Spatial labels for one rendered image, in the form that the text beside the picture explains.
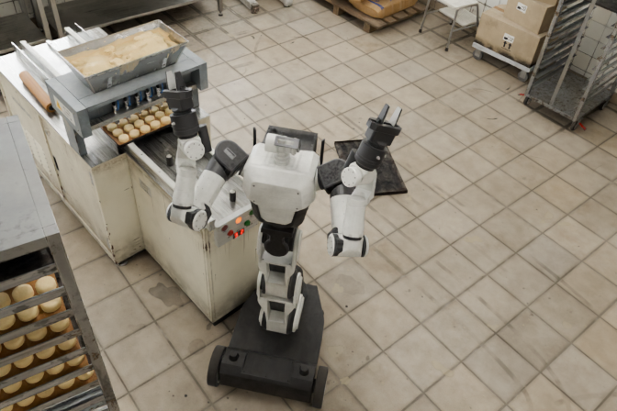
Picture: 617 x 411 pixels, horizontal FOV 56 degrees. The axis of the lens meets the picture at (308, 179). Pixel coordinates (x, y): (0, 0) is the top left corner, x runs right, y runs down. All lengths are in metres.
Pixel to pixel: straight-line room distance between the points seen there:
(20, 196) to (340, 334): 2.21
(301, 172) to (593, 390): 2.15
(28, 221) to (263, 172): 0.93
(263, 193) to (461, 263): 1.97
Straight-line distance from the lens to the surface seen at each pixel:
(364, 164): 1.85
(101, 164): 3.07
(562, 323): 3.75
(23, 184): 1.51
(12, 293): 1.71
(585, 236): 4.32
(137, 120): 3.16
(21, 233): 1.39
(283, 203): 2.12
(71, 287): 1.51
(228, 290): 3.11
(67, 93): 2.98
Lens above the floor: 2.78
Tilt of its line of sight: 42 degrees down
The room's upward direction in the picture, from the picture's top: 5 degrees clockwise
